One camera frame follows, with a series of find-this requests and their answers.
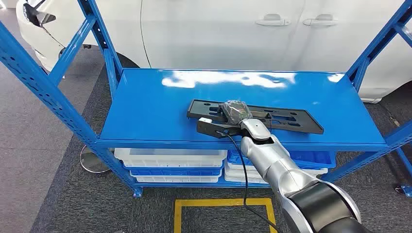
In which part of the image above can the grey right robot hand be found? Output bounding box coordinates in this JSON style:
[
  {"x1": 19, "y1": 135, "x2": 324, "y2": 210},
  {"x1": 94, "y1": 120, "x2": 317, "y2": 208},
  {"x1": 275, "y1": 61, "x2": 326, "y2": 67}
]
[{"x1": 220, "y1": 100, "x2": 254, "y2": 126}]

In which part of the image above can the black plastic car part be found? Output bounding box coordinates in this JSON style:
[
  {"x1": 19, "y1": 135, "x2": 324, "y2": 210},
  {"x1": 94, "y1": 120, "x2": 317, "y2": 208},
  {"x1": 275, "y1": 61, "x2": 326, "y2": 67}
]
[{"x1": 187, "y1": 99, "x2": 325, "y2": 135}]

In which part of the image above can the blue metal shelf rack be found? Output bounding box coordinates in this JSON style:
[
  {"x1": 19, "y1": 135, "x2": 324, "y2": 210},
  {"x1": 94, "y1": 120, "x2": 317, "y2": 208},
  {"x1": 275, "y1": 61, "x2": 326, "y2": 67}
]
[{"x1": 0, "y1": 0, "x2": 412, "y2": 199}]

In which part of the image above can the white plastic tray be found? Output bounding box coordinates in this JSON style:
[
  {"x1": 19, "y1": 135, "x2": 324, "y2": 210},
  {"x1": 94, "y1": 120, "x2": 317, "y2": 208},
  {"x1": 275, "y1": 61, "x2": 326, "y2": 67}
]
[
  {"x1": 129, "y1": 170, "x2": 223, "y2": 184},
  {"x1": 224, "y1": 161, "x2": 329, "y2": 179},
  {"x1": 224, "y1": 172, "x2": 269, "y2": 184},
  {"x1": 114, "y1": 148, "x2": 228, "y2": 168}
]

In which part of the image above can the white car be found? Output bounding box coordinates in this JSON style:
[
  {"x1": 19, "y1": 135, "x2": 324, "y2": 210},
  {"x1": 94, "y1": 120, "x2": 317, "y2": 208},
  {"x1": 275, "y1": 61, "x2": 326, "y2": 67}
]
[{"x1": 16, "y1": 0, "x2": 412, "y2": 103}]

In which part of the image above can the blue plastic tray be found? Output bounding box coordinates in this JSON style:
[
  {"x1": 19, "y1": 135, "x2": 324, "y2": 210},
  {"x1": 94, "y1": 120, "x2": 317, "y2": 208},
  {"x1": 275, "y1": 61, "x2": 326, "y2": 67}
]
[
  {"x1": 227, "y1": 149, "x2": 336, "y2": 170},
  {"x1": 122, "y1": 162, "x2": 225, "y2": 177}
]

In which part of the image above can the blue wheeled metal rack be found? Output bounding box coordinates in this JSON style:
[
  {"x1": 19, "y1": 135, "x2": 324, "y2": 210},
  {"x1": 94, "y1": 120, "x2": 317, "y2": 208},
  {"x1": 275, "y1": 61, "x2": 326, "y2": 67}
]
[{"x1": 395, "y1": 147, "x2": 412, "y2": 198}]

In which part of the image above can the dark car headlight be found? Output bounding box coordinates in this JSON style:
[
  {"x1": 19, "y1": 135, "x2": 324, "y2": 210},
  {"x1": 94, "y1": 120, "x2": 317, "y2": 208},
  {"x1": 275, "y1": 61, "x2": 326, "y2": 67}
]
[{"x1": 23, "y1": 0, "x2": 57, "y2": 28}]

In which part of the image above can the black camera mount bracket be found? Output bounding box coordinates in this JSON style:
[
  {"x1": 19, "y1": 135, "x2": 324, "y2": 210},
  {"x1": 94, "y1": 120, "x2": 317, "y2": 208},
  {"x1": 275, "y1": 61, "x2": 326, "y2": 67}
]
[{"x1": 196, "y1": 119, "x2": 242, "y2": 139}]

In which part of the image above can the white car door handle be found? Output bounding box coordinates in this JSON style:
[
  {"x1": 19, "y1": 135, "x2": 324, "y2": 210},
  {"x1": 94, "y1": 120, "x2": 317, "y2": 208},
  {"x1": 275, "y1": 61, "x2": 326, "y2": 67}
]
[
  {"x1": 255, "y1": 13, "x2": 292, "y2": 27},
  {"x1": 302, "y1": 14, "x2": 339, "y2": 27}
]

